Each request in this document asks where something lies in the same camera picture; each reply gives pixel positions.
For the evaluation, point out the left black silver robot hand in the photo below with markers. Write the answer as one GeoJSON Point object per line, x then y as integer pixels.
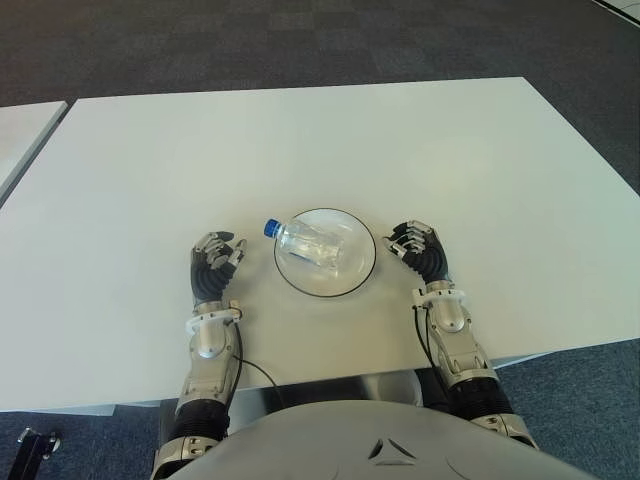
{"type": "Point", "coordinates": [210, 280]}

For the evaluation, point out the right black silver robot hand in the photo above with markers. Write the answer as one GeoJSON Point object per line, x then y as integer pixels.
{"type": "Point", "coordinates": [427, 260]}

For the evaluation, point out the clear water bottle blue cap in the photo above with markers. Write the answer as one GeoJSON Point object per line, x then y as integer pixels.
{"type": "Point", "coordinates": [310, 250]}

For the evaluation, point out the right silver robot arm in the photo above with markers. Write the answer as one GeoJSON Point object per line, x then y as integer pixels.
{"type": "Point", "coordinates": [462, 360]}

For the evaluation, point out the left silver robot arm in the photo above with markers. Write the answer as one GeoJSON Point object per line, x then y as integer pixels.
{"type": "Point", "coordinates": [207, 370]}

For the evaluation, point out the white plate black rim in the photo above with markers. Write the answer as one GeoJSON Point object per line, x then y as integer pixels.
{"type": "Point", "coordinates": [357, 272]}

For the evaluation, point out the grey robot torso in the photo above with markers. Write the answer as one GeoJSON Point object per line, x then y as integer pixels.
{"type": "Point", "coordinates": [325, 440]}

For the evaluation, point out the neighbouring white table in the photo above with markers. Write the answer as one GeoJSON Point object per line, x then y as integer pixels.
{"type": "Point", "coordinates": [22, 137]}

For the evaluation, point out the black metal stand foot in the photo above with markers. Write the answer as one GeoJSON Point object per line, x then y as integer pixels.
{"type": "Point", "coordinates": [32, 452]}

